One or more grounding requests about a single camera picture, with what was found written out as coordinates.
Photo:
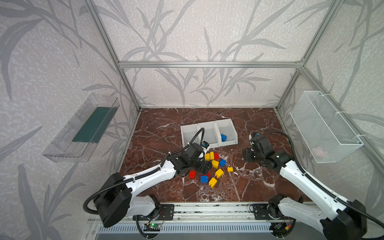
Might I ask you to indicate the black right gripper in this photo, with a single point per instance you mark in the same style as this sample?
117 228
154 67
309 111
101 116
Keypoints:
250 154

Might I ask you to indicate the green circuit board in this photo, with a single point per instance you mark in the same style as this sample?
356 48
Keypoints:
152 227

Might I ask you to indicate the white right plastic bin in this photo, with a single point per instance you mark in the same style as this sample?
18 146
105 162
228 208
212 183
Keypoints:
226 127

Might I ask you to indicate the white middle plastic bin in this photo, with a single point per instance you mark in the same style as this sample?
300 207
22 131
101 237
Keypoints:
211 135

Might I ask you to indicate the white wire mesh basket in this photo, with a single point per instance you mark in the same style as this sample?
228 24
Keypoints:
325 131

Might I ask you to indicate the white left plastic bin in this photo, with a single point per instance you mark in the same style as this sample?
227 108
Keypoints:
188 132

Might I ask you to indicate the clear wall shelf tray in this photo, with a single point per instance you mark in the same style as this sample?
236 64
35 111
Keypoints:
79 138

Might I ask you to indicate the white plastic bin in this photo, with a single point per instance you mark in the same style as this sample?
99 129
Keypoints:
211 135
188 132
226 127

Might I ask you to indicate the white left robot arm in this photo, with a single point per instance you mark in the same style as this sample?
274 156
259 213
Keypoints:
120 195

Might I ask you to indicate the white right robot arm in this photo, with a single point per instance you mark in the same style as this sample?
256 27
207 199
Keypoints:
335 217

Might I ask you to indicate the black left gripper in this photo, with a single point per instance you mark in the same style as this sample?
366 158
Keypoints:
202 166

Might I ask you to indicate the blue lego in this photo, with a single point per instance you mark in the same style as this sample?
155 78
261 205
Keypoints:
224 138

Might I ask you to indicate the blue lego brick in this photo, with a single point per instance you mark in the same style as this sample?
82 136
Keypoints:
204 179

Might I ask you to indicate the red lego brick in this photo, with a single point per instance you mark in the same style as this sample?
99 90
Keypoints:
192 174

